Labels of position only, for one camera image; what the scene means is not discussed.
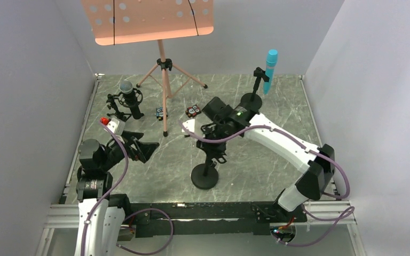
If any black shock mount tripod stand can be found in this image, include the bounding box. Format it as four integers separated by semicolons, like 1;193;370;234
106;89;144;122

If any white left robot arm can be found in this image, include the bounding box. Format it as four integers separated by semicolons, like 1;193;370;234
75;118;159;255

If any red owl number tile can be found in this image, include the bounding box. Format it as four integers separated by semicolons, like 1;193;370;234
185;105;201;118

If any blue microphone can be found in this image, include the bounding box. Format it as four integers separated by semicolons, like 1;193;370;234
263;49;278;94

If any black round-base mic stand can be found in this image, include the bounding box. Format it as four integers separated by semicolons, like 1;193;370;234
240;67;270;112
191;156;227;190

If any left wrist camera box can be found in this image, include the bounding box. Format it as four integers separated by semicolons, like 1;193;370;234
99;117;125;136

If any black silver-grille microphone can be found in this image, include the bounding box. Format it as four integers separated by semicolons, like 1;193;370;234
119;80;144;119

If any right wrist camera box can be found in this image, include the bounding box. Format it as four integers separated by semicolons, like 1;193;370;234
181;119;196;139

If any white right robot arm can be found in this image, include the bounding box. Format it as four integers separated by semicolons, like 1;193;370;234
179;93;335;213

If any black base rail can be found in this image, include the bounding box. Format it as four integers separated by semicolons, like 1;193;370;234
123;201;307;238

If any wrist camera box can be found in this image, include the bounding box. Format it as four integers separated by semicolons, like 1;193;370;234
181;119;196;139
99;117;125;136

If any pink music stand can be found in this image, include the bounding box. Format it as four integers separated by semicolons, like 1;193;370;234
81;0;215;138

